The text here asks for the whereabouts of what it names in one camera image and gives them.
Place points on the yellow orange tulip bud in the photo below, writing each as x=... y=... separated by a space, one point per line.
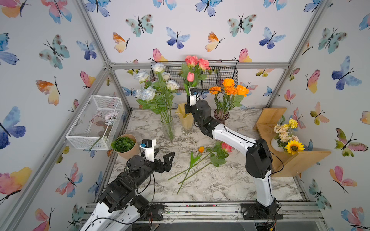
x=200 y=152

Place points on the wooden corner shelf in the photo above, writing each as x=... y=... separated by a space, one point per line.
x=285 y=165

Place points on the yellow ruffled vase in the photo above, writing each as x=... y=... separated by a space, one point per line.
x=186 y=119

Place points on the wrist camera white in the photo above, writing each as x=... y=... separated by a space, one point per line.
x=193 y=95
x=147 y=149

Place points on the orange flower front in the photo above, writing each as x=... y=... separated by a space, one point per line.
x=230 y=90

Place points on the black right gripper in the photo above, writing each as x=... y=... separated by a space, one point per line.
x=187 y=108

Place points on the pink artificial rose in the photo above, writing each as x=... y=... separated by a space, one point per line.
x=200 y=71

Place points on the potted green succulent plant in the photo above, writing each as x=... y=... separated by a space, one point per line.
x=126 y=146

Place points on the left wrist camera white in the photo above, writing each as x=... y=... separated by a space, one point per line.
x=147 y=149

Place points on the orange artificial flower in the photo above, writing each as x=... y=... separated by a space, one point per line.
x=238 y=94

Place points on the black wire wall basket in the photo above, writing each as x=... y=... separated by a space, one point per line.
x=219 y=70

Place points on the white mesh wall basket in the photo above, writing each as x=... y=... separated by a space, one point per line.
x=96 y=125

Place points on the sunflower bouquet in white vase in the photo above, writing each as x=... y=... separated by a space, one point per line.
x=287 y=139

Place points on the clear glass vase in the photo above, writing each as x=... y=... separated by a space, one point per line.
x=167 y=127

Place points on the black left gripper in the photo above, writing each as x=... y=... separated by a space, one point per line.
x=165 y=165

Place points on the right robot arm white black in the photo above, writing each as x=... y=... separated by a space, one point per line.
x=258 y=161

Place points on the white rose stem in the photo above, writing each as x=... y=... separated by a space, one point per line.
x=165 y=76
x=172 y=85
x=142 y=77
x=158 y=67
x=147 y=94

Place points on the pink tulip bud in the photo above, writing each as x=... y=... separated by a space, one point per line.
x=189 y=81

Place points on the small orange marigold flower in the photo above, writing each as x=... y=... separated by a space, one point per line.
x=216 y=91

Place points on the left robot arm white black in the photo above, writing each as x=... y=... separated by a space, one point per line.
x=120 y=205

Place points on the metal base rail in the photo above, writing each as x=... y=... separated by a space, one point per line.
x=182 y=212

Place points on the purple ribbed glass vase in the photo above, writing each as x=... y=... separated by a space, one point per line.
x=221 y=116

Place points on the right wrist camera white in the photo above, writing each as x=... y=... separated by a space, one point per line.
x=193 y=95

